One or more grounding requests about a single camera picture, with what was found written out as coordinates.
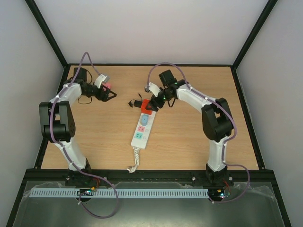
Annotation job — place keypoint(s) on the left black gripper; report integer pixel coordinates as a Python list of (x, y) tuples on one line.
[(105, 98)]

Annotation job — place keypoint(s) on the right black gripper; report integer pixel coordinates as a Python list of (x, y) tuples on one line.
[(151, 105)]

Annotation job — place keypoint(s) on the red cube adapter plug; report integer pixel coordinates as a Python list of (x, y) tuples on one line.
[(146, 107)]

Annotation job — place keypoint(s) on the pink folding socket plug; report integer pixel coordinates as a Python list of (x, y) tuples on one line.
[(108, 85)]

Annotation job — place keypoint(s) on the black usb plug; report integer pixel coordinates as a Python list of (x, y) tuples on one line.
[(136, 103)]

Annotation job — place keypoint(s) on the white power strip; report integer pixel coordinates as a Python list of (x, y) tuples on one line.
[(141, 134)]

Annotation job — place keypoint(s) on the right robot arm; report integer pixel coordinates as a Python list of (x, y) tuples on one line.
[(217, 122)]

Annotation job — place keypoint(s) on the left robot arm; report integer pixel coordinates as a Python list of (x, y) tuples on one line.
[(58, 125)]

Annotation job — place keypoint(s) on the blue plug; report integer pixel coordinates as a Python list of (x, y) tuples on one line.
[(144, 120)]

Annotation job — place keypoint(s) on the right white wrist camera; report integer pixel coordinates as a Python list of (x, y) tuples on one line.
[(153, 88)]

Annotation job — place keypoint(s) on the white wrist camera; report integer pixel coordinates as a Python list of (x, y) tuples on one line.
[(101, 79), (153, 88)]

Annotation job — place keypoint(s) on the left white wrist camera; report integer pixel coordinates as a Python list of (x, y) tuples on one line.
[(101, 79)]

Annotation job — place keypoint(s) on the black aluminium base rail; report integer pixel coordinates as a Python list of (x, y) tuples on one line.
[(190, 177)]

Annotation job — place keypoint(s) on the light blue cable duct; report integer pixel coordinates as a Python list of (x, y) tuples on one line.
[(121, 193)]

